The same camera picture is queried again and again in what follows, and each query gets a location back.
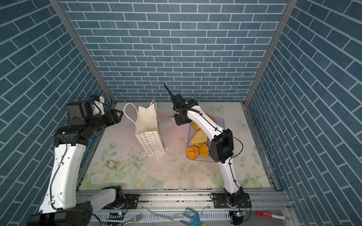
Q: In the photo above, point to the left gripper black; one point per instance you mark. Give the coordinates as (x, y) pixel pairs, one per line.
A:
(112, 117)

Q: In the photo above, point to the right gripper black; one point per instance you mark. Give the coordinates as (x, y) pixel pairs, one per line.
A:
(178, 122)

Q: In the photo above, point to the white paper gift bag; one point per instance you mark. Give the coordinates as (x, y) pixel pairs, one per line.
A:
(147, 128)

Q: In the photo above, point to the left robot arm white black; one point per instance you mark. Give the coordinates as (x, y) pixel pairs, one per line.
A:
(60, 207)

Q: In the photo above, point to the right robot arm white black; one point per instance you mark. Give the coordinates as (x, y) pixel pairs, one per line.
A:
(220, 150)

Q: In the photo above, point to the small croissant bread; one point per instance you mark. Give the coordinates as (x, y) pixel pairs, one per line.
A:
(195, 127)

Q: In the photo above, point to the triangular sandwich bread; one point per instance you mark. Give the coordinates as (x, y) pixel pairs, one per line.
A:
(199, 137)

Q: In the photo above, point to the round ridged bun bread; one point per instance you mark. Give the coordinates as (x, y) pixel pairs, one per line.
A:
(192, 152)

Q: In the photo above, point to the small smooth oval bread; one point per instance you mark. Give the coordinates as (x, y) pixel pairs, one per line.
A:
(203, 150)

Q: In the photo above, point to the lavender plastic tray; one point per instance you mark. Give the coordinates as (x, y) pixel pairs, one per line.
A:
(192, 132)

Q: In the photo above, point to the metal fork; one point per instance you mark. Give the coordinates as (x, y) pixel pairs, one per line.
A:
(135, 219)

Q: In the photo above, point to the teal plastic clamp tool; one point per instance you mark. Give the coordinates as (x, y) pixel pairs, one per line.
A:
(194, 218)

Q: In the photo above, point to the red white marker pen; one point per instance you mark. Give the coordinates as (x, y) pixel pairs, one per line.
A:
(271, 215)

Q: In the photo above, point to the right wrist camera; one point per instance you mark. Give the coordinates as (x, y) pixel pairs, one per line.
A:
(182, 103)

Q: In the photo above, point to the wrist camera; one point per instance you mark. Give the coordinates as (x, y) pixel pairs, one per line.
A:
(84, 108)
(182, 103)

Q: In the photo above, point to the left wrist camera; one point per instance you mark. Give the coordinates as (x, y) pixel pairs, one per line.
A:
(84, 108)

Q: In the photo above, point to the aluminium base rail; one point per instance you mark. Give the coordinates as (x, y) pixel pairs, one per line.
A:
(267, 199)

